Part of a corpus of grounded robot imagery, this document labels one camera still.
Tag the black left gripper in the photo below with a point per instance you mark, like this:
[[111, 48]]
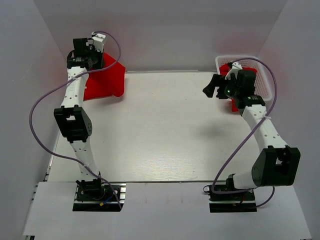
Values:
[[100, 54]]

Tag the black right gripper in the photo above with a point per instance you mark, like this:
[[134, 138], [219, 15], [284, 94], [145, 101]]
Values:
[[216, 81]]

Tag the red t-shirt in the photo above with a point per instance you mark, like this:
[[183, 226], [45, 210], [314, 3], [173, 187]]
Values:
[[238, 85], [107, 83]]

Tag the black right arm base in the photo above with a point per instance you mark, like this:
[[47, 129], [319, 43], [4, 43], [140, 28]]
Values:
[[244, 202]]

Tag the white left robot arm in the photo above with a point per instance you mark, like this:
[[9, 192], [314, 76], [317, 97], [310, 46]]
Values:
[[72, 120]]

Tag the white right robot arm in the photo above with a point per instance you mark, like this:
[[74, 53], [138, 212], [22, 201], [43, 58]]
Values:
[[277, 163]]

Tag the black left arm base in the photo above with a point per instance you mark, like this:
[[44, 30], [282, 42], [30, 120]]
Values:
[[96, 196]]

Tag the red t-shirt in basket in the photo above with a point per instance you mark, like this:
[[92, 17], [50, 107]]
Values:
[[238, 85]]

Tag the white perforated plastic basket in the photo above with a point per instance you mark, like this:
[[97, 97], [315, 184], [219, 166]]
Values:
[[262, 85]]

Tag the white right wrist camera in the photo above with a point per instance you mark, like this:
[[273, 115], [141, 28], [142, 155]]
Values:
[[234, 68]]

